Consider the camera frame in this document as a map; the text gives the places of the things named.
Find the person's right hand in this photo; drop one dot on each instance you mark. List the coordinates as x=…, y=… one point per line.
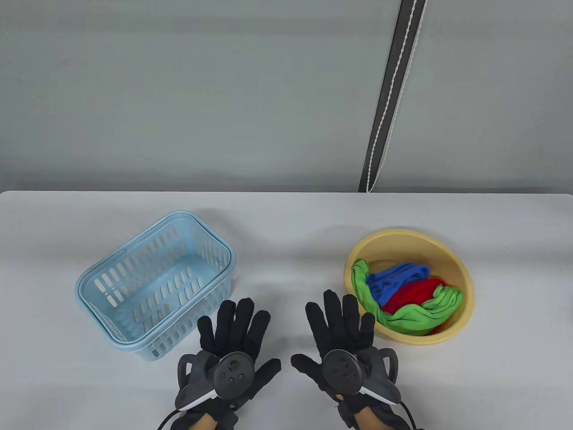
x=338, y=327

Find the person's left hand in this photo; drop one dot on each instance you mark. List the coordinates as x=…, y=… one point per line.
x=237, y=331

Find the green rectangular towel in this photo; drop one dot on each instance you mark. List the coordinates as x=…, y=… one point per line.
x=365, y=295

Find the blue rectangular towel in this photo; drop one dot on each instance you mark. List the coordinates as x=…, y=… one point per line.
x=394, y=280

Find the red rectangular towel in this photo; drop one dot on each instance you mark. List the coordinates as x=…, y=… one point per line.
x=412, y=295

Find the person's right forearm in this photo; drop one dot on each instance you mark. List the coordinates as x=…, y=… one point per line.
x=371, y=419

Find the person's left forearm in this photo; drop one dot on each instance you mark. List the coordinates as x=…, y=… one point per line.
x=205, y=422

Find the grey and white controller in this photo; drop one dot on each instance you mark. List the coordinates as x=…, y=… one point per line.
x=342, y=371
x=233, y=376

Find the light blue plastic basket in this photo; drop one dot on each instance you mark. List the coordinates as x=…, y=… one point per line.
x=147, y=291

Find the yellow plastic basin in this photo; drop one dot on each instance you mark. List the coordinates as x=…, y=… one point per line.
x=452, y=268

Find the dark vertical strip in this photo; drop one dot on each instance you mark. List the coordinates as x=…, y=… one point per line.
x=394, y=89

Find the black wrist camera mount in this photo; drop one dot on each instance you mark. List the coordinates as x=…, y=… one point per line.
x=347, y=410
x=228, y=416

